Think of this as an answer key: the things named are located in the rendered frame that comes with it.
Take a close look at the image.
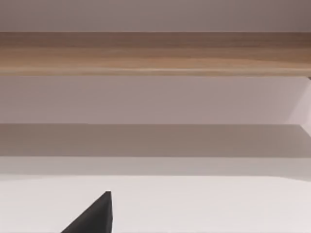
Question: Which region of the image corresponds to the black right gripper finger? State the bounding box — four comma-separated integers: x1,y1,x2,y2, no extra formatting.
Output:
60,191,114,233

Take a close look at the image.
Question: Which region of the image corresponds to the wooden shelf board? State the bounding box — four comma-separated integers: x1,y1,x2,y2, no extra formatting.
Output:
0,31,311,81

